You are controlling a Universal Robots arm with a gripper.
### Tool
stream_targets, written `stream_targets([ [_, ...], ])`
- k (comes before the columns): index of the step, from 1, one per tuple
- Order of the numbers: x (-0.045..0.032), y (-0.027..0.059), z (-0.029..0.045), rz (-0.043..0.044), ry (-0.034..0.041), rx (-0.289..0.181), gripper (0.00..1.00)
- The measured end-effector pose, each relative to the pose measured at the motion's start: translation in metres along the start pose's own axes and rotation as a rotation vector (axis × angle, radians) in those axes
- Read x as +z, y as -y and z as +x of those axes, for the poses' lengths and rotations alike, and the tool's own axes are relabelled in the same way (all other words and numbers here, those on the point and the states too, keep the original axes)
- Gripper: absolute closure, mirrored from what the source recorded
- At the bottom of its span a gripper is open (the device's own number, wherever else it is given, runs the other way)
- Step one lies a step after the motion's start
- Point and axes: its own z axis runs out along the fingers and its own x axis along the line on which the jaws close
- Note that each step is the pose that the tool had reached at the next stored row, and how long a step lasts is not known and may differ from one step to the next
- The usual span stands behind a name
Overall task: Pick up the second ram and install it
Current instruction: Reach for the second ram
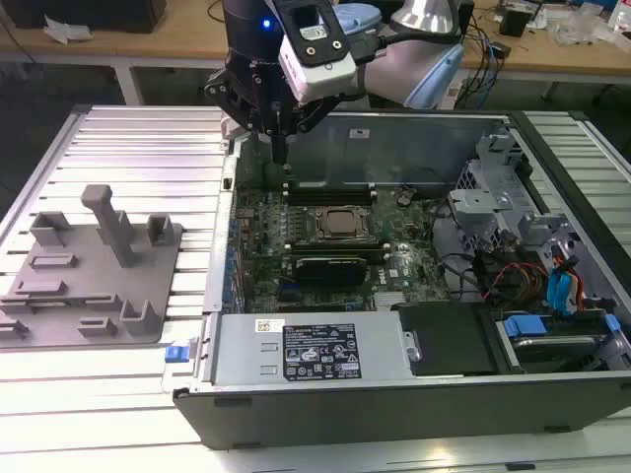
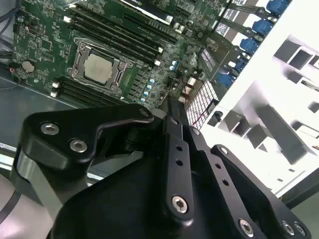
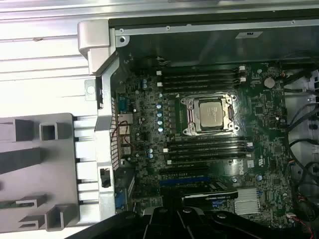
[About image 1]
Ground hard disk blue carrier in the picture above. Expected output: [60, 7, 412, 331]
[495, 312, 621, 375]

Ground wooden desk white legs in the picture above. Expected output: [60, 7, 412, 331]
[0, 0, 631, 107]

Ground red yellow wire bundle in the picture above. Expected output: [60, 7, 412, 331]
[480, 262, 549, 303]

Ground silver power supply unit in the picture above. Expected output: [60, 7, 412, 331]
[209, 312, 413, 391]

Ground dark metal socket cover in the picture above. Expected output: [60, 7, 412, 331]
[313, 204, 379, 242]

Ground large black box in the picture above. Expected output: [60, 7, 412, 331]
[7, 0, 167, 34]

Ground silver finned heat sink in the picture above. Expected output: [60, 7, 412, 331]
[373, 290, 411, 310]

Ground grey metal drive cage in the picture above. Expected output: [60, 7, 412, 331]
[447, 131, 541, 257]

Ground silver CPU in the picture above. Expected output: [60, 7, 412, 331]
[325, 210, 365, 234]

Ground black open PC case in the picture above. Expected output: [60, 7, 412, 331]
[162, 106, 631, 452]

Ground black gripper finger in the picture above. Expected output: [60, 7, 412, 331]
[203, 68, 282, 165]
[280, 94, 342, 165]

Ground clear plastic bags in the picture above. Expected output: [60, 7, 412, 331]
[544, 7, 610, 48]

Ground green motherboard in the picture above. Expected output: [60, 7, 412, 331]
[231, 184, 455, 314]

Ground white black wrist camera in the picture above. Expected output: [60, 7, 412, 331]
[277, 0, 357, 104]

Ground black RAM slot row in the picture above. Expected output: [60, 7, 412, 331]
[284, 180, 379, 207]

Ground grey case corner latch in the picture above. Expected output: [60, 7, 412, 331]
[219, 115, 244, 143]

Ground blue flat data cable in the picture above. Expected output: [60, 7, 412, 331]
[546, 268, 579, 317]

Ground black plastic shroud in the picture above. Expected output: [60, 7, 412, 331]
[391, 301, 497, 378]

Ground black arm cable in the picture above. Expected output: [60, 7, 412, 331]
[352, 28, 462, 66]

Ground grey plastic parts rack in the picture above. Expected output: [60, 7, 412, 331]
[0, 183, 184, 349]

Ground white crumpled paper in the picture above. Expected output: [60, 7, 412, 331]
[42, 13, 94, 46]

